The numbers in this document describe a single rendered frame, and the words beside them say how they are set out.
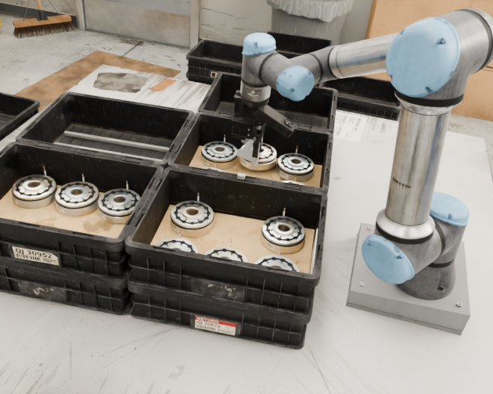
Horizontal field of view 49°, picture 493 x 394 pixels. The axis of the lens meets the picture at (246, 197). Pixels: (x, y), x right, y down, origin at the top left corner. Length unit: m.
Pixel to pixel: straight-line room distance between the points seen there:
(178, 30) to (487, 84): 2.36
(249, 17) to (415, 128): 3.44
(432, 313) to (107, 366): 0.73
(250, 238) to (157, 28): 3.50
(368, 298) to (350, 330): 0.09
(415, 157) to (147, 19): 3.80
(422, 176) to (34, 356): 0.86
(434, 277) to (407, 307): 0.10
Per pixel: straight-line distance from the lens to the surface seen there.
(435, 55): 0.92
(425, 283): 1.31
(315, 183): 1.49
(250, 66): 1.28
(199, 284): 1.12
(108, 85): 2.25
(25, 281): 1.31
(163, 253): 1.08
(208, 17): 4.46
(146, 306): 1.23
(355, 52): 1.23
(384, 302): 1.32
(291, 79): 1.20
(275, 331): 1.19
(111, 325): 1.26
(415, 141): 1.01
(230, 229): 1.29
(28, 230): 1.18
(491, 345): 1.40
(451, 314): 1.33
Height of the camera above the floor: 1.66
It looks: 36 degrees down
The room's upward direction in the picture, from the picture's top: 6 degrees clockwise
